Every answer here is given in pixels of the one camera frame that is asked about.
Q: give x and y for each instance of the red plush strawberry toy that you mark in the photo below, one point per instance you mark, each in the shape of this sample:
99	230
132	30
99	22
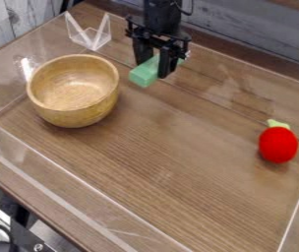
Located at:
278	142

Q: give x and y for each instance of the green rectangular block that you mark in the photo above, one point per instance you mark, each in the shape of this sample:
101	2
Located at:
144	74

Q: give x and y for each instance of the wooden bowl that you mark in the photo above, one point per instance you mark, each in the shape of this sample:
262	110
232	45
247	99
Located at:
73	90

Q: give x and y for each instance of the clear acrylic corner bracket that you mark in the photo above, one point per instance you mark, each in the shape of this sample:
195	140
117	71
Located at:
91	38

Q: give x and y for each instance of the clear acrylic tray wall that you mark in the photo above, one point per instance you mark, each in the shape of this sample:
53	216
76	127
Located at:
97	224

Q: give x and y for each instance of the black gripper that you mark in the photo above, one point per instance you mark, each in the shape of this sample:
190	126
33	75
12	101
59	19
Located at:
156	30

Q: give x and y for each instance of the black metal equipment base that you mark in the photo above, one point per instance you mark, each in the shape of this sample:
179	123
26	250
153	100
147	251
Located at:
20	240

